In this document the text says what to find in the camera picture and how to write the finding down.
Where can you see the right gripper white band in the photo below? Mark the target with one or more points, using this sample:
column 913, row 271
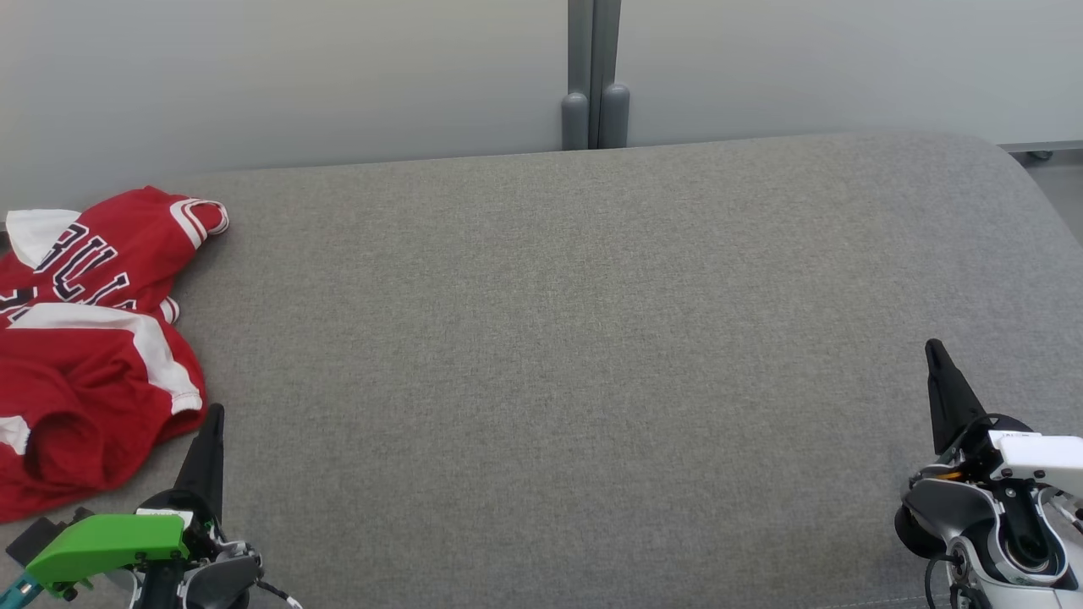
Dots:
column 1036, row 457

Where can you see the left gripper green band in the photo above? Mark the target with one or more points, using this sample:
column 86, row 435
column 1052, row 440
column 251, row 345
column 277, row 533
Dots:
column 110, row 541

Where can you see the red shorts with white stripe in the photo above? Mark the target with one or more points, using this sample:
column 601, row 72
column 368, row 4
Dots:
column 76, row 397

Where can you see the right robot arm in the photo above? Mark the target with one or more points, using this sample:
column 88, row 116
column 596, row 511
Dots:
column 948, row 507

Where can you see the black caster wheel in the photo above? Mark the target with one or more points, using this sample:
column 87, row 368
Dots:
column 1039, row 156

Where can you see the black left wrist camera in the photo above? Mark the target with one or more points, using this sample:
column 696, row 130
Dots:
column 38, row 534

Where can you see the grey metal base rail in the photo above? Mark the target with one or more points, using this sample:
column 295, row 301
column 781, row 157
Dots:
column 1053, row 145

